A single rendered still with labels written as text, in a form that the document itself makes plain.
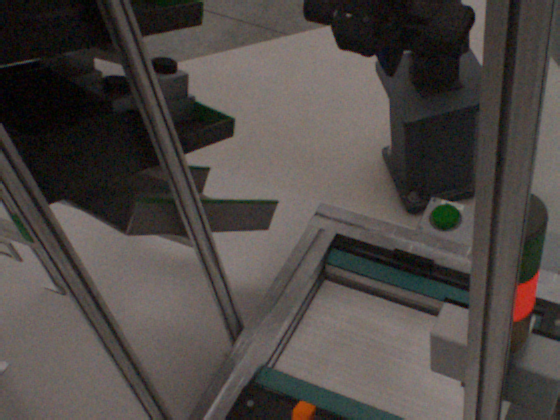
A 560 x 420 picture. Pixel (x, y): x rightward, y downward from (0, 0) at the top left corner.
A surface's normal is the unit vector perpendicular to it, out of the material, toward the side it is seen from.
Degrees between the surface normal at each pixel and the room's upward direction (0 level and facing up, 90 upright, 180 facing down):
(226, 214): 90
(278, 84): 0
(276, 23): 0
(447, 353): 90
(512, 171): 90
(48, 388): 0
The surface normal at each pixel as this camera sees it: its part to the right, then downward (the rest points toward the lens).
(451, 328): -0.07, -0.60
